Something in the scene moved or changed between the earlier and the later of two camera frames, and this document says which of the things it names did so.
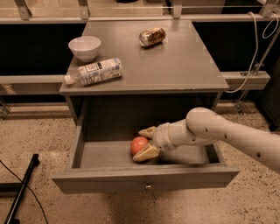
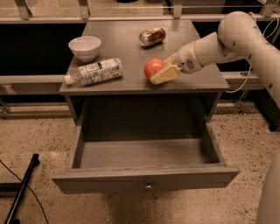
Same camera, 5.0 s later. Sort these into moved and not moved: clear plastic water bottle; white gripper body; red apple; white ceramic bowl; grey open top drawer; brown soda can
Moved: white gripper body; red apple
Not moved: grey open top drawer; clear plastic water bottle; brown soda can; white ceramic bowl
